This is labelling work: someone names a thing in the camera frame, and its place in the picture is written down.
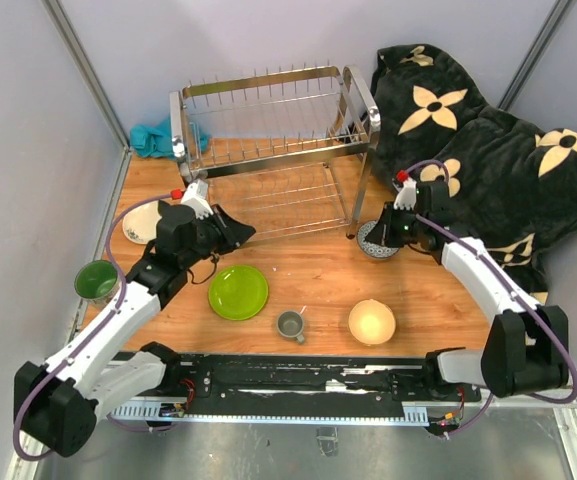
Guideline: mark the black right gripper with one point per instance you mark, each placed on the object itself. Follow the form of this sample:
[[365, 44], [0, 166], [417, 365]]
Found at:
[[382, 232]]

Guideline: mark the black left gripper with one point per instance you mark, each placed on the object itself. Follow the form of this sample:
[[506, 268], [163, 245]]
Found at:
[[234, 233]]

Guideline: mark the blue patterned bowl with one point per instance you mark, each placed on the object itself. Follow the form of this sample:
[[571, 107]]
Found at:
[[370, 249]]

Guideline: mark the cream bowl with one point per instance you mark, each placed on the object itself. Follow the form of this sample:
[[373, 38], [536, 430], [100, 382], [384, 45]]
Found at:
[[371, 322]]

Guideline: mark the steel wire dish rack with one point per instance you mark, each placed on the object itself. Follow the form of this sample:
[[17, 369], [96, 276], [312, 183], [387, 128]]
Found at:
[[288, 152]]

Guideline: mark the green-lined floral mug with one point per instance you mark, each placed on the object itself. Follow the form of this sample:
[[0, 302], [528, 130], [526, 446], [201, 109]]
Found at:
[[97, 283]]

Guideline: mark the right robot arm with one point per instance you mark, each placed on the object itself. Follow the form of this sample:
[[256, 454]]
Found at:
[[526, 351]]

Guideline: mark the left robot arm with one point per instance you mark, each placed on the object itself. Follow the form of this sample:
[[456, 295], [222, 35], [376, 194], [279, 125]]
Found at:
[[60, 402]]

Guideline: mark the lime green plate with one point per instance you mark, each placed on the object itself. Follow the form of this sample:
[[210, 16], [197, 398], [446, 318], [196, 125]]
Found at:
[[238, 293]]

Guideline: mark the white plate with black flowers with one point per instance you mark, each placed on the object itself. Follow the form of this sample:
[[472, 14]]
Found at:
[[139, 225]]

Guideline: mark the small grey cup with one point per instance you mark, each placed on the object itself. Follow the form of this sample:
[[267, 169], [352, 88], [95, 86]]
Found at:
[[290, 324]]

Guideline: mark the teal cloth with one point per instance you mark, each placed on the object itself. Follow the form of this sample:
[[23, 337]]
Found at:
[[153, 141]]

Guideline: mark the black flower blanket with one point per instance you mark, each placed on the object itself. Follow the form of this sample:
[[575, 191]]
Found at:
[[513, 183]]

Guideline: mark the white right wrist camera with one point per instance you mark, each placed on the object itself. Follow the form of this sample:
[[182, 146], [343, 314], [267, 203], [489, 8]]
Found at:
[[407, 193]]

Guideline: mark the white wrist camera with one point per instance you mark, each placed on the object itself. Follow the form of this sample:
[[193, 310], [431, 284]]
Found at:
[[195, 196], [407, 193]]

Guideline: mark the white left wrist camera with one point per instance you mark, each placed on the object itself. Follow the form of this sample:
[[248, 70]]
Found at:
[[195, 196]]

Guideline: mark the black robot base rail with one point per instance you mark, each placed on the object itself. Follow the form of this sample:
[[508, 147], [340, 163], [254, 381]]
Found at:
[[300, 389]]

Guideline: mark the aluminium corner post left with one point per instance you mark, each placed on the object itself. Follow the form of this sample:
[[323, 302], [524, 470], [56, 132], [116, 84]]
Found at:
[[75, 47]]

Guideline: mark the aluminium corner post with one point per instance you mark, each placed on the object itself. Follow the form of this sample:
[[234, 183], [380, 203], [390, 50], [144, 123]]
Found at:
[[75, 47], [551, 24]]

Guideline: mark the aluminium corner post right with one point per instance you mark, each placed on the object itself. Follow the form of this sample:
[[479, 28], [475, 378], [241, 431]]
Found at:
[[551, 24]]

